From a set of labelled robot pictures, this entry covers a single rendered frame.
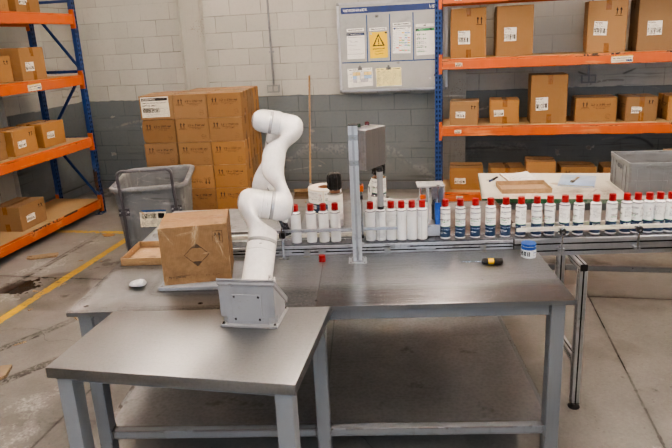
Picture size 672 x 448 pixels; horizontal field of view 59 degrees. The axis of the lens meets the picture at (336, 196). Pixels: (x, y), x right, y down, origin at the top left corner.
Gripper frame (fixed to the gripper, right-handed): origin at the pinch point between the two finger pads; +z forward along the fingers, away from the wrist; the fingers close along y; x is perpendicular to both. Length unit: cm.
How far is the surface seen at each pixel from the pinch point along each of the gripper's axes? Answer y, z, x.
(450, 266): -26, 38, -71
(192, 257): -42, -16, 34
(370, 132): -15, -33, -59
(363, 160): -17, -23, -51
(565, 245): -6, 57, -127
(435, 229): 3, 28, -70
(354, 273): -30.9, 22.3, -28.3
